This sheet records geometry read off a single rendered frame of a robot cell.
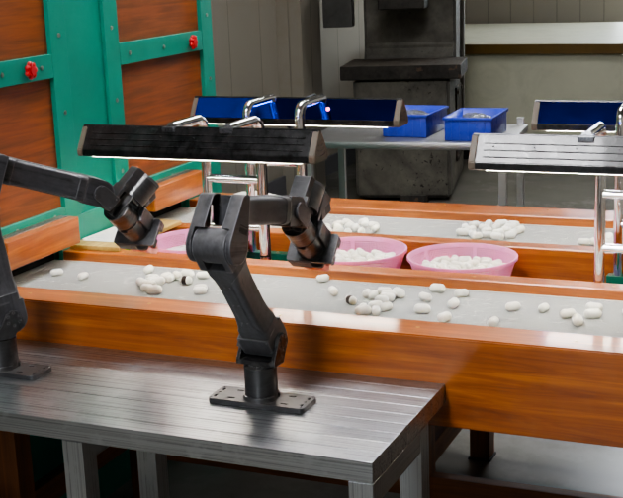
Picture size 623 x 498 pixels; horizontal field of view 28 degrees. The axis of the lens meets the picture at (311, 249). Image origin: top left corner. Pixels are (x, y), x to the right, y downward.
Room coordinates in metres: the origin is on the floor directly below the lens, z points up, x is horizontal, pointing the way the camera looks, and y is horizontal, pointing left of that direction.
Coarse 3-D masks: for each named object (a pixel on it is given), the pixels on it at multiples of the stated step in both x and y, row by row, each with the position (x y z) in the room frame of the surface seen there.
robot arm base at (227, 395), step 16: (256, 368) 2.20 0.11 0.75; (272, 368) 2.20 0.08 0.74; (256, 384) 2.19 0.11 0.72; (272, 384) 2.20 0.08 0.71; (224, 400) 2.22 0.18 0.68; (240, 400) 2.21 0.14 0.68; (256, 400) 2.19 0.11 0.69; (272, 400) 2.20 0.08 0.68; (288, 400) 2.20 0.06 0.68; (304, 400) 2.20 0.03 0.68
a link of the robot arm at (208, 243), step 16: (192, 240) 2.10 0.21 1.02; (208, 240) 2.09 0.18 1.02; (224, 240) 2.07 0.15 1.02; (208, 256) 2.08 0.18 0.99; (224, 256) 2.07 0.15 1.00; (208, 272) 2.12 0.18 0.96; (224, 272) 2.10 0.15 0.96; (240, 272) 2.12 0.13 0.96; (224, 288) 2.13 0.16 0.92; (240, 288) 2.13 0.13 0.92; (256, 288) 2.18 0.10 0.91; (240, 304) 2.15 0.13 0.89; (256, 304) 2.17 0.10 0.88; (240, 320) 2.18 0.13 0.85; (256, 320) 2.17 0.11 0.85; (272, 320) 2.21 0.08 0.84; (240, 336) 2.22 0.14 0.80; (256, 336) 2.19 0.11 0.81; (272, 336) 2.20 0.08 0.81; (256, 352) 2.22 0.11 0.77; (272, 352) 2.20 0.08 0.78
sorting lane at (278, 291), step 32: (64, 288) 2.86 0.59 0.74; (96, 288) 2.85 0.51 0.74; (128, 288) 2.83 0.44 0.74; (192, 288) 2.81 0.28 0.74; (288, 288) 2.78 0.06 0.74; (320, 288) 2.77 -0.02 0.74; (352, 288) 2.75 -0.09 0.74; (416, 288) 2.73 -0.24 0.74; (480, 320) 2.46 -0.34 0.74; (512, 320) 2.45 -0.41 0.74; (544, 320) 2.44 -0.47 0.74; (608, 320) 2.43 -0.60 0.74
